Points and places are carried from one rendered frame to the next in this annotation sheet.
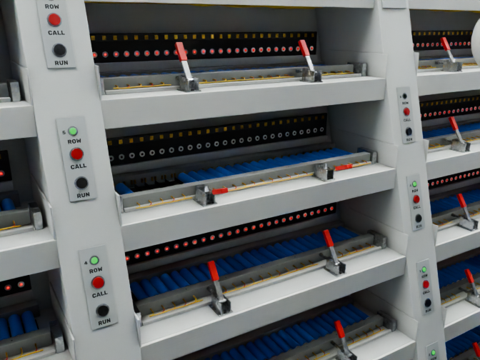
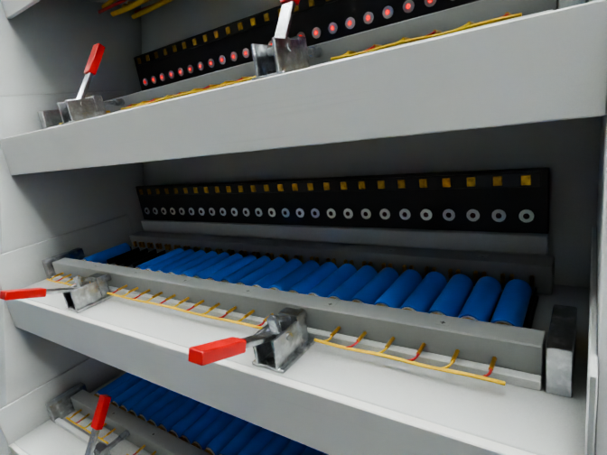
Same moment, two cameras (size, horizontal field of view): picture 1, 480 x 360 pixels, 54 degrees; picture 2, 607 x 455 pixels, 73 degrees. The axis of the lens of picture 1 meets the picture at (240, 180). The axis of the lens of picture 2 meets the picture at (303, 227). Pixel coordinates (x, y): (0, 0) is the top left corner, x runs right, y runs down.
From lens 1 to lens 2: 0.94 m
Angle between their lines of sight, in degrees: 64
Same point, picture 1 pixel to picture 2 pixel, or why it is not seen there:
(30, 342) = not seen: hidden behind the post
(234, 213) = (92, 340)
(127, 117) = (20, 162)
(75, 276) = not seen: outside the picture
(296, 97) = (207, 125)
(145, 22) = (212, 23)
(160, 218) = (25, 302)
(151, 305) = (80, 405)
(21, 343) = not seen: hidden behind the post
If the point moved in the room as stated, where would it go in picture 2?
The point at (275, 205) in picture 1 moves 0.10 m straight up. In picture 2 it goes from (144, 360) to (143, 246)
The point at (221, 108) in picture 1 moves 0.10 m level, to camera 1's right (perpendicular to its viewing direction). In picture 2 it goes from (93, 152) to (89, 136)
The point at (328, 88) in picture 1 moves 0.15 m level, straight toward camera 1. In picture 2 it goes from (288, 91) to (10, 69)
